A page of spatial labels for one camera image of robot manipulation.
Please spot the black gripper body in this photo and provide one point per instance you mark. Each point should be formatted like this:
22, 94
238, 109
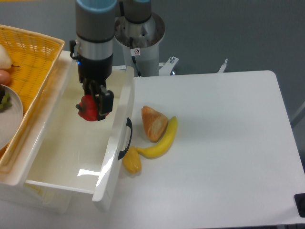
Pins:
94, 70

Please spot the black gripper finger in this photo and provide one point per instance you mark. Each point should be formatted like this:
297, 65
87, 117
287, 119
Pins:
102, 98
86, 87

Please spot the red bell pepper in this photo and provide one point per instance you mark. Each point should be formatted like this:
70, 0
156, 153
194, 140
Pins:
87, 108

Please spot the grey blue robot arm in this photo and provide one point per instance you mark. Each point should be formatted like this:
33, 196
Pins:
93, 49

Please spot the white upper drawer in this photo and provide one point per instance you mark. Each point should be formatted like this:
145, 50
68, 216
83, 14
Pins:
79, 156

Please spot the yellow bell pepper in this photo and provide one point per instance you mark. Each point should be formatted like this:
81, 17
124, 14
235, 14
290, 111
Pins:
131, 161

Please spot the white drawer cabinet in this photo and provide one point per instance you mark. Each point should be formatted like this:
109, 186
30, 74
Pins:
14, 186

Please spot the orange croissant bread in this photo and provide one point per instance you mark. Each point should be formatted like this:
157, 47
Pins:
154, 123

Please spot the yellow woven basket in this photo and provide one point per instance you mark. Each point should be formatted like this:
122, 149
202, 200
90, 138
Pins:
35, 54

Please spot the yellow banana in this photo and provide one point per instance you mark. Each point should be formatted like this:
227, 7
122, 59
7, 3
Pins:
164, 144

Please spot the orange peach fruit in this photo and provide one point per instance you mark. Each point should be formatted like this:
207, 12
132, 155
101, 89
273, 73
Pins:
5, 78

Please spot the green grapes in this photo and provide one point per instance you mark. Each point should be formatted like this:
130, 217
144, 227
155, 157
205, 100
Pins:
5, 102

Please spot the grey plate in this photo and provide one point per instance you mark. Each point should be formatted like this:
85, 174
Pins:
10, 117

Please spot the white pear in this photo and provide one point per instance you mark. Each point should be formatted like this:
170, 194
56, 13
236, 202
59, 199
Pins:
5, 59

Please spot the black object at table edge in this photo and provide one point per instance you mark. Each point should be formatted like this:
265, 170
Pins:
300, 203

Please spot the black drawer handle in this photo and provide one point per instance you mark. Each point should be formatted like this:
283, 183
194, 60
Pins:
127, 139

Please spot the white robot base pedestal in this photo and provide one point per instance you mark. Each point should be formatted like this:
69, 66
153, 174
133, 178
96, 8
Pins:
140, 45

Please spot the white table leg bracket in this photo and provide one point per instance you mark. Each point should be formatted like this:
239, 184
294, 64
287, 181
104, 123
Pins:
223, 66

